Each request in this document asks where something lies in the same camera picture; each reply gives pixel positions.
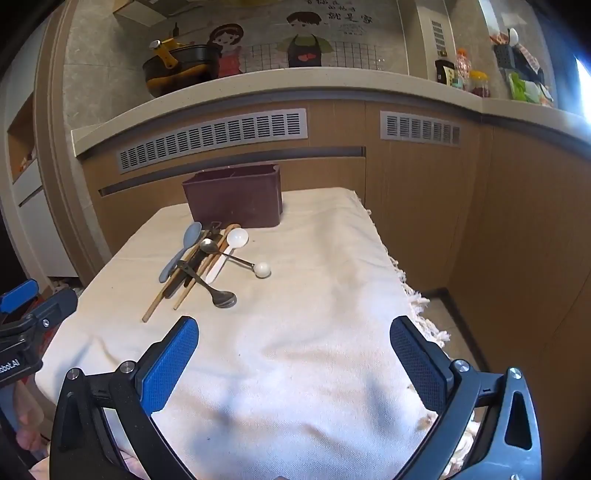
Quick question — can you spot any speckled kitchen countertop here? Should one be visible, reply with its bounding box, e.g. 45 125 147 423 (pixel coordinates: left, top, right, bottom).
71 67 590 157

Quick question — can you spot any long grey vent grille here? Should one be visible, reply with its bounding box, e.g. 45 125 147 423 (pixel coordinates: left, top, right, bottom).
117 108 308 174

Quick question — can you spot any cartoon wall sticker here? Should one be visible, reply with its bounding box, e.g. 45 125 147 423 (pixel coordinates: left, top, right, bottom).
205 1 410 76

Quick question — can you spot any green packaging bag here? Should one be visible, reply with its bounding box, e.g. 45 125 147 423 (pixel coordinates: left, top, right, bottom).
506 72 554 107

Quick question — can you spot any black hanging utensil holder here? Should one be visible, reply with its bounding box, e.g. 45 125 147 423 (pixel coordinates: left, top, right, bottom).
490 27 545 84

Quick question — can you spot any cream tablecloth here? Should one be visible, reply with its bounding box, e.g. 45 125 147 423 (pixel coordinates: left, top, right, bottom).
35 188 448 479

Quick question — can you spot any black and yellow pot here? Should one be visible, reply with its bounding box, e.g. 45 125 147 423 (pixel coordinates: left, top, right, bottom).
142 38 221 98

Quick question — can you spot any dark metal spoon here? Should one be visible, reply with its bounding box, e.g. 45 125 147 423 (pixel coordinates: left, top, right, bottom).
177 260 238 309

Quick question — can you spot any blue plastic spoon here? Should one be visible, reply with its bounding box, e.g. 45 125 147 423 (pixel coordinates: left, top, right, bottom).
158 222 202 283

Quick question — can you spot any yellow lid jar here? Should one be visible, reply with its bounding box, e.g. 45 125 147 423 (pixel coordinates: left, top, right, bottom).
470 70 491 98

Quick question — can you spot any orange cap drink bottle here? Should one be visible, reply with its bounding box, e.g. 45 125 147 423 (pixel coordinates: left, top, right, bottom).
456 48 472 91

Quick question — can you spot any short grey vent grille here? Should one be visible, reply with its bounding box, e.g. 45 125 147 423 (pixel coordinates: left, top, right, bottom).
380 111 461 147

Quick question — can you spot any metal scoop with white ball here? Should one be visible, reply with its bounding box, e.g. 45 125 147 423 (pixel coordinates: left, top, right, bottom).
199 238 271 279

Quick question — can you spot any white plastic spoon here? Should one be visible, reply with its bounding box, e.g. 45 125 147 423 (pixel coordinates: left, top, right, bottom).
202 227 249 285

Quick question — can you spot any dark soy sauce bottle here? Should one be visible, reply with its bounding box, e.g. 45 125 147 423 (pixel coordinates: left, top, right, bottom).
435 59 457 87

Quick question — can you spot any maroon plastic utensil caddy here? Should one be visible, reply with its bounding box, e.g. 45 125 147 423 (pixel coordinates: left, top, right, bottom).
182 164 283 228

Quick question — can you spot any person's left hand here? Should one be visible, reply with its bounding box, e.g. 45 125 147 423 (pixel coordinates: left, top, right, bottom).
13 381 45 459

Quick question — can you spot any wooden chopstick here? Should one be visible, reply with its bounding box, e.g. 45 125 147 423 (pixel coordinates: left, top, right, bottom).
173 225 235 310
141 245 197 323

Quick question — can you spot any wooden spoon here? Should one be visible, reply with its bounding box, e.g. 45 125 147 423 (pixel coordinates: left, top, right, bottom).
184 223 243 289

